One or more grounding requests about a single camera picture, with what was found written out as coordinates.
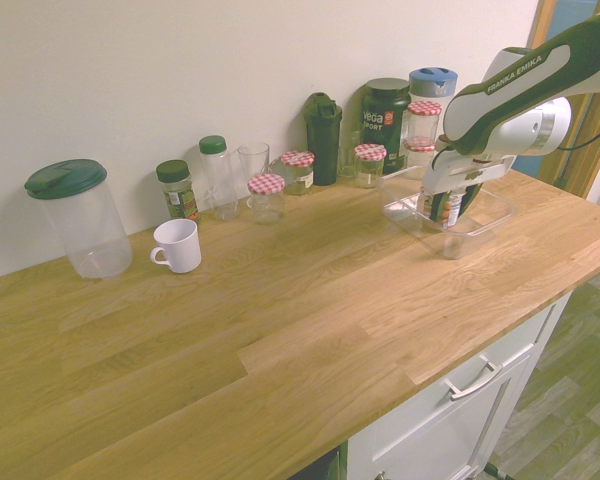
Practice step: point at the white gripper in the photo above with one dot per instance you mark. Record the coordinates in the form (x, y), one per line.
(460, 175)

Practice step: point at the cereal cup with printed lid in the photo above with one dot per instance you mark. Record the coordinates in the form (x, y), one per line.
(450, 207)

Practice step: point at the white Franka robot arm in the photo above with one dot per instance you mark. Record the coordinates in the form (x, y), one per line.
(510, 100)

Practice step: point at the clear rectangular plastic container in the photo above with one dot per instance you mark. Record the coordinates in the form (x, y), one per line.
(485, 220)

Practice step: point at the empty jar red checked lid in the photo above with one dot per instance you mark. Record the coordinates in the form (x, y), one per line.
(423, 122)
(266, 200)
(420, 161)

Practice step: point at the labelled jar red checked lid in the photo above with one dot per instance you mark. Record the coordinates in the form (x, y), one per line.
(299, 172)
(369, 167)

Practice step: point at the black Vega Sport tub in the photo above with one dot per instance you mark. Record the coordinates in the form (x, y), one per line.
(382, 125)

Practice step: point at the small clear drinking glass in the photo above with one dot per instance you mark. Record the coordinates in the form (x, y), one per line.
(349, 155)

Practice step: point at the clear canister blue lid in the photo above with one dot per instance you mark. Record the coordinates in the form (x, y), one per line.
(432, 82)

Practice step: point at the dark shaker bottle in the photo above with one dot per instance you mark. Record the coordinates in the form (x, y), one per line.
(324, 145)

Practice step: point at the tall clear drinking glass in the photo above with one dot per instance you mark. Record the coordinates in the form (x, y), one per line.
(254, 157)

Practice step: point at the white kitchen cabinet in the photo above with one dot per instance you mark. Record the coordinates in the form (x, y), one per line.
(430, 430)

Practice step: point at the clear bottle green cap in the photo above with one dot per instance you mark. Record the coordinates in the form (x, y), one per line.
(220, 180)

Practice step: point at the spice jar dark lid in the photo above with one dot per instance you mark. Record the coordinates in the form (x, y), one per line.
(179, 195)

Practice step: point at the white mug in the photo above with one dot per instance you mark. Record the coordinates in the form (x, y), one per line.
(180, 247)

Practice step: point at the metal cabinet knob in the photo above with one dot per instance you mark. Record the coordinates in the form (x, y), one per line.
(380, 475)

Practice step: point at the dark under-counter appliance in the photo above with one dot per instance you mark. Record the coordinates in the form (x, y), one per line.
(325, 465)

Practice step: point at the large clear canister green lid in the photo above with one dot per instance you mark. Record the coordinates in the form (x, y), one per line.
(87, 225)

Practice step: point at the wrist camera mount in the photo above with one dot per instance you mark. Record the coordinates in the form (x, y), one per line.
(443, 138)

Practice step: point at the wooden door frame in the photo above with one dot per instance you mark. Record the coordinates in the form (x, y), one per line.
(595, 145)

